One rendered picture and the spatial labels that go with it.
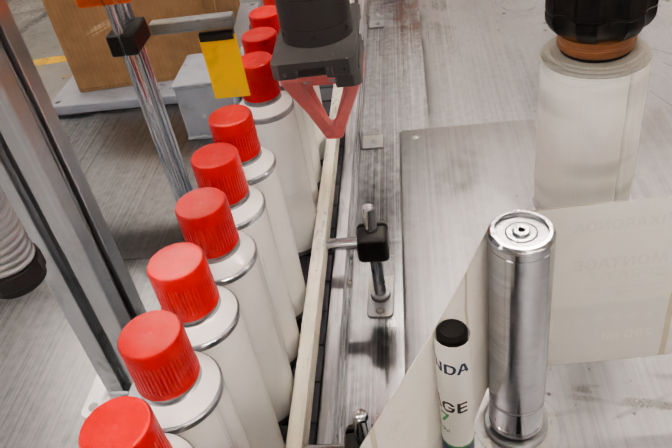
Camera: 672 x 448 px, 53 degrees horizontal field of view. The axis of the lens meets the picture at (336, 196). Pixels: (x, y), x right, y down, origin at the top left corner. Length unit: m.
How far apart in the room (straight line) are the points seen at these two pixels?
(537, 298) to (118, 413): 0.23
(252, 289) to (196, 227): 0.06
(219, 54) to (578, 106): 0.29
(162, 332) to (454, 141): 0.53
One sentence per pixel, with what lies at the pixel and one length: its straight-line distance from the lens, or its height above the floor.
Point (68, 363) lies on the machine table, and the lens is 0.74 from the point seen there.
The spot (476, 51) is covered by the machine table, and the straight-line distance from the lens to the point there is 1.12.
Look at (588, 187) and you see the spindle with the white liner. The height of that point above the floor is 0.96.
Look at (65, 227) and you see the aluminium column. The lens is 0.54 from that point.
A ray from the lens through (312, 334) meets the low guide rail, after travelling 0.55.
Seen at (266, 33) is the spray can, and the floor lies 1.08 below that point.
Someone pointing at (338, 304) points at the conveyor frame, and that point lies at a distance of 0.62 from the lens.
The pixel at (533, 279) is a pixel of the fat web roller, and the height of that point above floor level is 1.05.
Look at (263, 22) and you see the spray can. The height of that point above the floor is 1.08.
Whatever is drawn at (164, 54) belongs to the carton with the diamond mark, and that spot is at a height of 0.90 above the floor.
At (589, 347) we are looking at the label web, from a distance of 0.51.
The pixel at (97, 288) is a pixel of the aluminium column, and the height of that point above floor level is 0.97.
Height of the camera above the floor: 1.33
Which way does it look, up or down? 37 degrees down
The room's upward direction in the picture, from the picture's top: 10 degrees counter-clockwise
